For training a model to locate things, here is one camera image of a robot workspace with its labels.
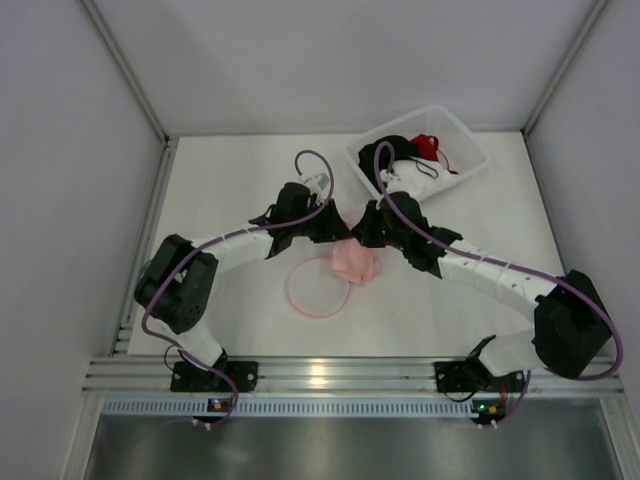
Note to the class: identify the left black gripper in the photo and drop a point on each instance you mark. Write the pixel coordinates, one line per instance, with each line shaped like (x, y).
(323, 228)

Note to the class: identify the aluminium mounting rail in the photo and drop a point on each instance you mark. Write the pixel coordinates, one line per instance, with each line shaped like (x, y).
(139, 364)

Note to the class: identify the red garment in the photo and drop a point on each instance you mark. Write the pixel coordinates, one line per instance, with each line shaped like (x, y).
(429, 150)

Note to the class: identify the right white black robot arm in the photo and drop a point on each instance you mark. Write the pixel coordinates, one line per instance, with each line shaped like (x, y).
(567, 316)

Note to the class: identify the pink bra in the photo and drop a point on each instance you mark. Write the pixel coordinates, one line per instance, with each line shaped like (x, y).
(354, 263)

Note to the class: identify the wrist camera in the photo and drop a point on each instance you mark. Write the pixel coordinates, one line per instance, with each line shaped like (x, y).
(319, 183)
(388, 178)

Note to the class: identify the pink trimmed mesh laundry bag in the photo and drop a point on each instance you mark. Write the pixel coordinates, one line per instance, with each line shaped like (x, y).
(313, 290)

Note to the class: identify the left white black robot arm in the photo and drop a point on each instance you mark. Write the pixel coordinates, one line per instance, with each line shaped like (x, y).
(175, 288)

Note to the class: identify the perforated white cable duct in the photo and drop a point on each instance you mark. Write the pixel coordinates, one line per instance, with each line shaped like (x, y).
(300, 407)

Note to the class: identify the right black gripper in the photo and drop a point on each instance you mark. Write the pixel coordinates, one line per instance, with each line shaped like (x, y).
(371, 228)

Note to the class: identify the black garment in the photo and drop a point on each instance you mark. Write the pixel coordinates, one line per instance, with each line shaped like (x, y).
(395, 147)

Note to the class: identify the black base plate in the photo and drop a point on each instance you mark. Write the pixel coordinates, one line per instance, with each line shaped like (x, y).
(187, 378)
(460, 376)

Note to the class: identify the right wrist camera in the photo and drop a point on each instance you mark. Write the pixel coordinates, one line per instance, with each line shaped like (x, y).
(388, 178)

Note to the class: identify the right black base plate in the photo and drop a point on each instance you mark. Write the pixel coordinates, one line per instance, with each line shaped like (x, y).
(460, 376)

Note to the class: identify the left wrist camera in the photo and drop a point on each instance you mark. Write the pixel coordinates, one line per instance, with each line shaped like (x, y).
(319, 183)

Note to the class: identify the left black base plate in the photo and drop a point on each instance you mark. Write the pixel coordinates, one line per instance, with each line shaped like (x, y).
(187, 378)

